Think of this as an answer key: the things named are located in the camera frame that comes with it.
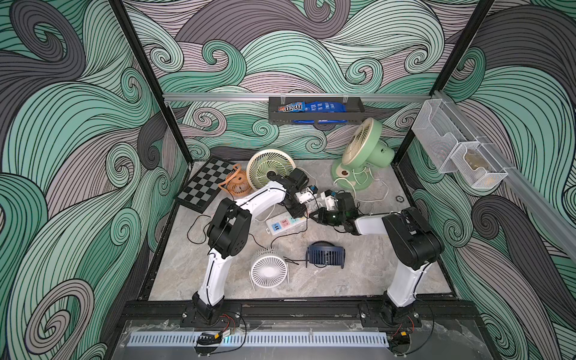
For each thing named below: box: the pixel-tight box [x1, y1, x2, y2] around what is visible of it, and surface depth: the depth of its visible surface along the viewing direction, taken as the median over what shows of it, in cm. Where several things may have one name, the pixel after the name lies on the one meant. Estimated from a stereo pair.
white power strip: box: [266, 212, 308, 236], surface depth 94 cm
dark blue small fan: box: [306, 240, 346, 270], surface depth 82 cm
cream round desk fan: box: [246, 148, 297, 191], surface depth 99 cm
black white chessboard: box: [174, 156, 234, 213], surface depth 108 cm
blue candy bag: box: [277, 101, 348, 114], surface depth 94 cm
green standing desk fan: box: [331, 117, 396, 192], surface depth 95 cm
